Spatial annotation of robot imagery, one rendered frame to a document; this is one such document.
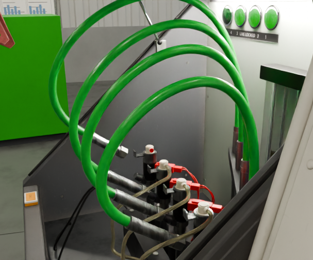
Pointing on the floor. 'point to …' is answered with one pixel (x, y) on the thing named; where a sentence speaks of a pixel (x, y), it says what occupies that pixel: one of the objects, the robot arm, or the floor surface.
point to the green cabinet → (22, 83)
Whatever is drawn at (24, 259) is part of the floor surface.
